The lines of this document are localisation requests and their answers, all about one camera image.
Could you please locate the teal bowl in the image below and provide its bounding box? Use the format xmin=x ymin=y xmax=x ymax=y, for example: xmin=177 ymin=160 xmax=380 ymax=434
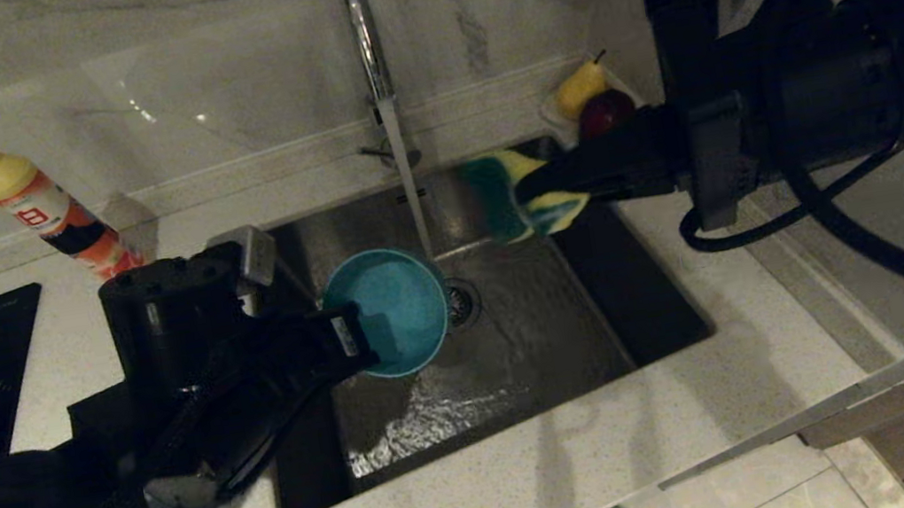
xmin=316 ymin=240 xmax=461 ymax=389

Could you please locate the yellow green sponge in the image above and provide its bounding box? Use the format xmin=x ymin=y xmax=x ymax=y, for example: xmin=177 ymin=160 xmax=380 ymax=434
xmin=457 ymin=139 xmax=596 ymax=250

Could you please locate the orange label dish soap bottle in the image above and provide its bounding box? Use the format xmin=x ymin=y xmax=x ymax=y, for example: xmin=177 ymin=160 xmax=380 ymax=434
xmin=0 ymin=115 xmax=148 ymax=295

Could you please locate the stainless steel sink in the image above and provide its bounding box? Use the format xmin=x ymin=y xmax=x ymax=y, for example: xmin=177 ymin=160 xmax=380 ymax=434
xmin=229 ymin=115 xmax=734 ymax=508

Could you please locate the dark red apple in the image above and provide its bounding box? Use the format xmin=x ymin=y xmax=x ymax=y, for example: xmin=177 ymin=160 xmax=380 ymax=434
xmin=572 ymin=86 xmax=641 ymax=142

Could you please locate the yellow pear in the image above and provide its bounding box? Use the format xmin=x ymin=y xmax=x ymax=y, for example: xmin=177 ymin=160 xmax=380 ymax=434
xmin=549 ymin=50 xmax=616 ymax=124

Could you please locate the small white dish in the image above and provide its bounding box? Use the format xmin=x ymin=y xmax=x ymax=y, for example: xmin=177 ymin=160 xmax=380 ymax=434
xmin=538 ymin=81 xmax=651 ymax=152

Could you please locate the round metal drain strainer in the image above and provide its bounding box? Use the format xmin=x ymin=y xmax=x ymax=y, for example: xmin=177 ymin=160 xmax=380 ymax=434
xmin=442 ymin=275 xmax=487 ymax=333

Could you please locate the running water stream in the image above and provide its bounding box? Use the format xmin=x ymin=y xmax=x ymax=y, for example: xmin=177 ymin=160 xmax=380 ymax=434
xmin=378 ymin=94 xmax=440 ymax=267

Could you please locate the chrome faucet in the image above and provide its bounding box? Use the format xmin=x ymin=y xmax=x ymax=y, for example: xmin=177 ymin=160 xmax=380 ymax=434
xmin=331 ymin=0 xmax=424 ymax=179

